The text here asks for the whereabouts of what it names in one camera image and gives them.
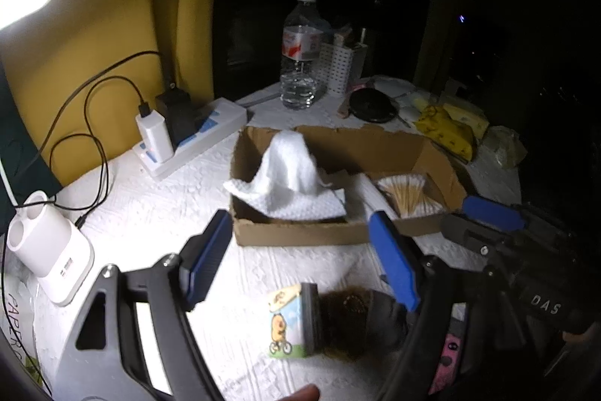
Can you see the black round pouch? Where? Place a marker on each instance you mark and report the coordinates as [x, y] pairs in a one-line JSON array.
[[372, 106]]

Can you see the white usb charger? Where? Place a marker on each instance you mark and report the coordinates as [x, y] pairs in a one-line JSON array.
[[153, 130]]

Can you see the brown fuzzy plush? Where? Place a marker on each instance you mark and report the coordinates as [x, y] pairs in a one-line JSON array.
[[359, 322]]

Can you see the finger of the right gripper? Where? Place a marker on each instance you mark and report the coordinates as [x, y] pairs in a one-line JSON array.
[[491, 213], [472, 235]]

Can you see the white power strip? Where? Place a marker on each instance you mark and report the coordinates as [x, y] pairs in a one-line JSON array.
[[217, 120]]

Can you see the pale tissue pack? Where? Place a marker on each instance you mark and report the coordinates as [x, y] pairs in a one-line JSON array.
[[466, 113]]

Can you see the clear water bottle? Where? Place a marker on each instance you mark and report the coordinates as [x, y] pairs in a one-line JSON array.
[[302, 35]]

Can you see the white paper towel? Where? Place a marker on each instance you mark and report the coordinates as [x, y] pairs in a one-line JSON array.
[[287, 185]]

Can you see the crumpled clear plastic bag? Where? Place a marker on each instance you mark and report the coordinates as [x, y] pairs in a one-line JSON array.
[[505, 146]]

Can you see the white embossed table cloth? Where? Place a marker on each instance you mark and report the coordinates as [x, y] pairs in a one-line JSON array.
[[143, 219]]

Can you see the pink plush toy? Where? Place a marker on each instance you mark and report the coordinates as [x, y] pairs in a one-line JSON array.
[[448, 364]]

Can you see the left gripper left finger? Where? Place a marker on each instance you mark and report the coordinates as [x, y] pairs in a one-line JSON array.
[[201, 257]]

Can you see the white earbud charging case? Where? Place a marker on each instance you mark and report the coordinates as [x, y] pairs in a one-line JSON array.
[[51, 247]]

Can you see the cartoon tissue pack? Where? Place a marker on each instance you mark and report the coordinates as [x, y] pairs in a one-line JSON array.
[[295, 322]]

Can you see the white perforated basket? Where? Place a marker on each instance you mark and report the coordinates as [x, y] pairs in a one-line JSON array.
[[339, 68]]

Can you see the black power adapter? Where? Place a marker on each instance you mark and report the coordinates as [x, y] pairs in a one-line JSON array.
[[175, 105]]

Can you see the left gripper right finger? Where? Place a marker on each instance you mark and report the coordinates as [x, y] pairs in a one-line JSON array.
[[400, 259]]

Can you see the brown cardboard box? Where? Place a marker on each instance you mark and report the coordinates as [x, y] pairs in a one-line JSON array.
[[350, 161]]

